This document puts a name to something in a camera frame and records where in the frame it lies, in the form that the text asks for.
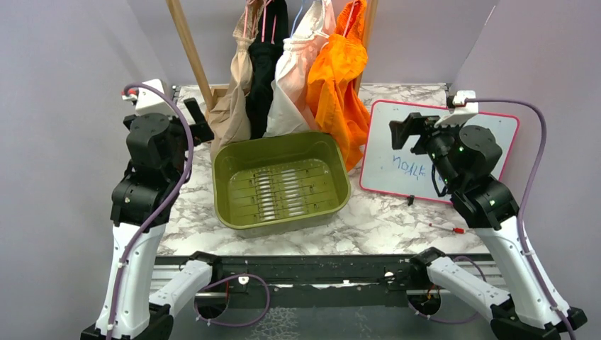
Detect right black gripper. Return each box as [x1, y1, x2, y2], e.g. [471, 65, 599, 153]
[391, 111, 467, 190]

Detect pink framed whiteboard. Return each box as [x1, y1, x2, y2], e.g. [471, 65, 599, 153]
[359, 99, 521, 205]

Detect orange shorts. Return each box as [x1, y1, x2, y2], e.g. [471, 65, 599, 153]
[306, 1, 370, 171]

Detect olive green plastic bin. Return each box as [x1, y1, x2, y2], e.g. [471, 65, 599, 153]
[212, 131, 352, 237]

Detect pink wire hanger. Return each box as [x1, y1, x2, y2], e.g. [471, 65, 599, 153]
[342, 0, 360, 37]

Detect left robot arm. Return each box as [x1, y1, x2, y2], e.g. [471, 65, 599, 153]
[81, 99, 223, 339]

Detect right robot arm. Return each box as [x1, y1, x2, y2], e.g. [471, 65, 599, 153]
[389, 113, 588, 339]

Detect beige shorts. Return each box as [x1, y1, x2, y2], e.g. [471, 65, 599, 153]
[208, 1, 265, 159]

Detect black shorts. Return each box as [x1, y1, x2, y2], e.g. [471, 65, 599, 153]
[246, 0, 288, 140]

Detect white shorts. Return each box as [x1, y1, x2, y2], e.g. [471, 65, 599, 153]
[263, 0, 336, 137]

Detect pink hanger of black shorts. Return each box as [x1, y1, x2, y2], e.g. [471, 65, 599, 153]
[260, 0, 277, 44]

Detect wooden clothes rack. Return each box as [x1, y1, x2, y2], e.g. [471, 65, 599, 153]
[166, 0, 378, 113]

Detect red capped marker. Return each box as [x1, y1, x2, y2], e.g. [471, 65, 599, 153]
[428, 223, 465, 234]

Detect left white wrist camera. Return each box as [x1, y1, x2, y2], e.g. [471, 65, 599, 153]
[121, 79, 174, 115]

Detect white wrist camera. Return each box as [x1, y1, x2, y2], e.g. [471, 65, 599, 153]
[434, 90, 479, 128]
[121, 79, 174, 115]

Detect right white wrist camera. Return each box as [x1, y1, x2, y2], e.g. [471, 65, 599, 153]
[434, 90, 479, 128]

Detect blue wire hanger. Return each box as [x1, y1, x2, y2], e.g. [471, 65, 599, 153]
[290, 0, 307, 37]

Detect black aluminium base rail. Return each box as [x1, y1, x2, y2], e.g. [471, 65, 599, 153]
[145, 253, 508, 311]

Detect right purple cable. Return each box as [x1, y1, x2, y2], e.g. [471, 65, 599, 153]
[464, 98, 578, 340]

